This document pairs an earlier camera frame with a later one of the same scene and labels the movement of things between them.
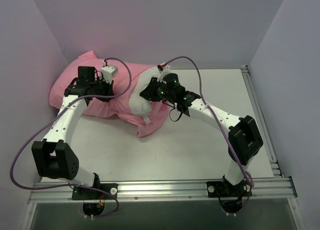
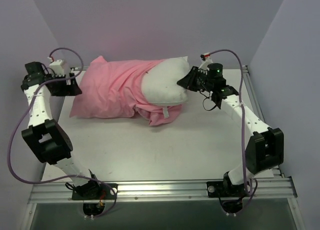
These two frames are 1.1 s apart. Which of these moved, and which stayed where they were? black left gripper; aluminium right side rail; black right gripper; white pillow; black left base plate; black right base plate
Moved: black left gripper; white pillow; black right gripper
Stayed: aluminium right side rail; black right base plate; black left base plate
